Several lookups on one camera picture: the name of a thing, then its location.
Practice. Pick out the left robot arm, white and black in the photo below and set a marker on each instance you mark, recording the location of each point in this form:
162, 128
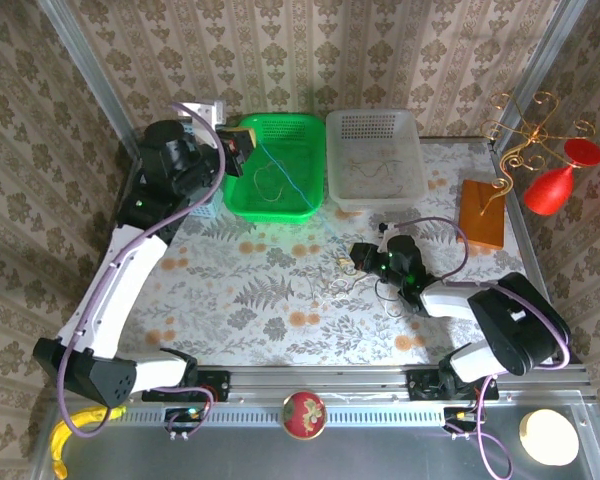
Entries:
120, 280

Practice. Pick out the light blue plastic basket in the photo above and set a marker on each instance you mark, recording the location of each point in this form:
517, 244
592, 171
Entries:
205, 210

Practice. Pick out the green plastic basket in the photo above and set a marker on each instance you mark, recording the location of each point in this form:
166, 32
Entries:
300, 150

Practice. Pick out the orange wooden block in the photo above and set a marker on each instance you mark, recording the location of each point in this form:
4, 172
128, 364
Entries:
480, 220

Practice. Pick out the floral patterned table mat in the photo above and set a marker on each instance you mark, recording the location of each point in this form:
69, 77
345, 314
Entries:
300, 340

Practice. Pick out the white plastic basket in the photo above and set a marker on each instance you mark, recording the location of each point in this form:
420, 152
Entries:
375, 135

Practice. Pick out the black connector socket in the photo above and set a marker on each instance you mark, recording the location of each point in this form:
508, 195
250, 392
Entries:
180, 415
457, 416

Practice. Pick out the red goblet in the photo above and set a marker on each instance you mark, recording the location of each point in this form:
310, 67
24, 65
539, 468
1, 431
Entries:
547, 192

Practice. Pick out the red embroidered ball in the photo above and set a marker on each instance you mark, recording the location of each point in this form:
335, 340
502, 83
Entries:
304, 415

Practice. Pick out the grey metal shelf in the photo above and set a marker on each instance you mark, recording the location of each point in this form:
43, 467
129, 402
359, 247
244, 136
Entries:
380, 455

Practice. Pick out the round cream disc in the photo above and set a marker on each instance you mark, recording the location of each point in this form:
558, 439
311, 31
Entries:
550, 437

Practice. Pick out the yellow banana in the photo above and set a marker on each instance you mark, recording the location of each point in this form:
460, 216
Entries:
62, 440

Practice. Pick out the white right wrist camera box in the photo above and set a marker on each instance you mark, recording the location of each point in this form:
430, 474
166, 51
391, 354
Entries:
391, 230

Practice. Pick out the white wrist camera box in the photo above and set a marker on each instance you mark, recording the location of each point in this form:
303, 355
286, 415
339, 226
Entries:
202, 110
391, 230

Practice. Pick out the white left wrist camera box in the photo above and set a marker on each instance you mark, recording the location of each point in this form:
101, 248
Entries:
202, 110

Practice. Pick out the aluminium frame post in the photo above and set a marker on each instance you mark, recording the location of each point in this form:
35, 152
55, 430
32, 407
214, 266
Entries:
92, 75
536, 75

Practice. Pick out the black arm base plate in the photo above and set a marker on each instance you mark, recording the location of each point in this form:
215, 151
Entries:
420, 387
215, 387

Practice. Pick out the aluminium frame rail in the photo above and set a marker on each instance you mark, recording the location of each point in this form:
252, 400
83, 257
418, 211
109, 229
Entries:
320, 380

